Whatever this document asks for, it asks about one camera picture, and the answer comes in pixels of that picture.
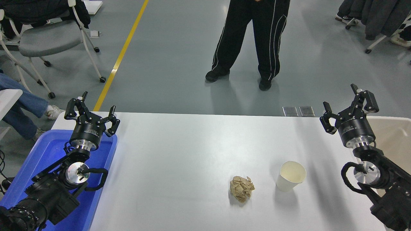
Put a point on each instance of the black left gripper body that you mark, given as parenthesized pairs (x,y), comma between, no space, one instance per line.
(87,130)

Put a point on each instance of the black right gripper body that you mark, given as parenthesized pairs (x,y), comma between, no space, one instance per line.
(354,128)

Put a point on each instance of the white paper cup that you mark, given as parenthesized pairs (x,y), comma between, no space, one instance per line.
(290,176)

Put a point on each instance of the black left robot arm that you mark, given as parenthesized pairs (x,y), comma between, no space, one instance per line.
(48,192)

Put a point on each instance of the metal floor socket plate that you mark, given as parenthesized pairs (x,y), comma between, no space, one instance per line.
(290,111)
(307,111)

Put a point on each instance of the large pale plastic bin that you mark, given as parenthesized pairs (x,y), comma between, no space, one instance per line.
(395,138)

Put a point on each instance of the blue plastic tray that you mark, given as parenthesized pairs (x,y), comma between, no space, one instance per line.
(45,150)

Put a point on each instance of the seated person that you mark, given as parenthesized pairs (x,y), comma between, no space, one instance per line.
(19,102)

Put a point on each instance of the person's pale shoe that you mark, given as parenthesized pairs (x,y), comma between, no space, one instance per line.
(343,18)
(399,41)

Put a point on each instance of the small white side table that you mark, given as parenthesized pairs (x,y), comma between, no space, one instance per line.
(8,99)

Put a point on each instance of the grey wheeled chair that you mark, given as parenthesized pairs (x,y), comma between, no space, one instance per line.
(48,40)

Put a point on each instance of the small white floor item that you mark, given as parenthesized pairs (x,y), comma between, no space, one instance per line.
(94,33)

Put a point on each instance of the dark grey coats on chair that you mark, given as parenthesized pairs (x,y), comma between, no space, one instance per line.
(379,16)

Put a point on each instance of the standing person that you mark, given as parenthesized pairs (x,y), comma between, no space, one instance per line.
(269,38)

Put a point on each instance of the white flat board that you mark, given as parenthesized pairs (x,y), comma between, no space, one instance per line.
(93,5)

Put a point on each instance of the black jacket on chair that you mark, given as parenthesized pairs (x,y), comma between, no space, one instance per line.
(35,9)

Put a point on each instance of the crumpled tan paper ball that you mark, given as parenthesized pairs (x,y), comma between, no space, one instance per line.
(241,189)

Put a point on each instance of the white wheeled chair frame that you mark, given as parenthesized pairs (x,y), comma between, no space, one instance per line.
(377,41)

